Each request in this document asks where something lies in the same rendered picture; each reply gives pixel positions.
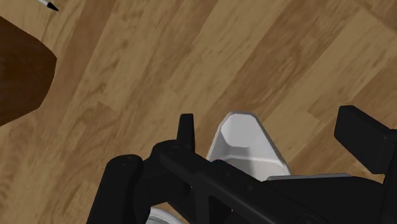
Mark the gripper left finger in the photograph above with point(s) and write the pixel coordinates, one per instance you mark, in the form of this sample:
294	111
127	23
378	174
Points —
186	173

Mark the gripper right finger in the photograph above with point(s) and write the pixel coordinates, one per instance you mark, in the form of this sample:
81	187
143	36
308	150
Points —
363	136

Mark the white angular container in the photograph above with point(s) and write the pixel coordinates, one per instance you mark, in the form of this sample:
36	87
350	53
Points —
248	142

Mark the dark brown angular block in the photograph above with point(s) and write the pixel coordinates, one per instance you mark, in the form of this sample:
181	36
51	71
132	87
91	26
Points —
21	71

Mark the white pen with black tip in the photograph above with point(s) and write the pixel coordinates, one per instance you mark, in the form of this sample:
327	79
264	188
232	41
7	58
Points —
49	4

